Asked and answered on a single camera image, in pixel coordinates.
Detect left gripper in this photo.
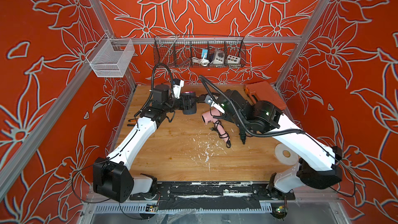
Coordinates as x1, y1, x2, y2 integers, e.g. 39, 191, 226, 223
163, 94, 199, 114

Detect pink dryer black cord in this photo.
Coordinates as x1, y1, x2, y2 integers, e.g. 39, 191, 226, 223
210, 114, 232, 149

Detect pink hair dryer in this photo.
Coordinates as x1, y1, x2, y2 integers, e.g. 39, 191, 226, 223
201, 108, 231, 148

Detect dark green hair dryer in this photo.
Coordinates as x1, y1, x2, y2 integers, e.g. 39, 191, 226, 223
239, 128, 247, 145

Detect black hair dryer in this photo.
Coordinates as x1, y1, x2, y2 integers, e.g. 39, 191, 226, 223
180, 91, 212, 115

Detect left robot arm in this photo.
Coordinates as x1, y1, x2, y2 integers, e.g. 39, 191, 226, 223
90, 63, 197, 203

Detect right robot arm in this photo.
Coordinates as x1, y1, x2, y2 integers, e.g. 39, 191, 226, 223
199, 75, 348, 195

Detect orange tool case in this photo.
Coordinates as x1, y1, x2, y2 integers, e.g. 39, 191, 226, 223
244, 81, 287, 111

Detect blue small box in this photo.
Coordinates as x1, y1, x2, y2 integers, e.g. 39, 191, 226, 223
201, 49, 208, 59

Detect white power adapter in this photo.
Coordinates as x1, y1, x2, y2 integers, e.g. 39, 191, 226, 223
210, 49, 225, 65

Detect white socket cube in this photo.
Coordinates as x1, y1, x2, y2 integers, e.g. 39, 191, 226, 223
227, 55, 241, 67

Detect white tape roll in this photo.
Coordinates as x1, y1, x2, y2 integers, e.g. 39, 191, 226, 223
275, 143, 299, 166

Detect clear plastic bin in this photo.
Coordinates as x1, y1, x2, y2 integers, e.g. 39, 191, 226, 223
87, 39, 135, 78

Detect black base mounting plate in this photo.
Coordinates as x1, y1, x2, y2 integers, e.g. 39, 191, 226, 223
127, 181, 296, 213

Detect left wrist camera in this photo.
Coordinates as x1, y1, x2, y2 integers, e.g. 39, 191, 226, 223
172, 78, 184, 99

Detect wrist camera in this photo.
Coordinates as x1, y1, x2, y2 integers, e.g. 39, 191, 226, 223
172, 78, 184, 99
204, 95, 225, 114

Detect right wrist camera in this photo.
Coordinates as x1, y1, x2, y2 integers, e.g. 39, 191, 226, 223
204, 95, 225, 114

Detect white coiled cable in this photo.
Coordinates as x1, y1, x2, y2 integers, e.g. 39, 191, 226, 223
191, 56, 209, 66

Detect black wire wall basket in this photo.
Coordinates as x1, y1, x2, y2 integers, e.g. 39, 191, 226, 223
153, 34, 247, 68

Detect orange handled pliers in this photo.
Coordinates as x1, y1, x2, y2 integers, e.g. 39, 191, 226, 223
126, 118, 137, 127

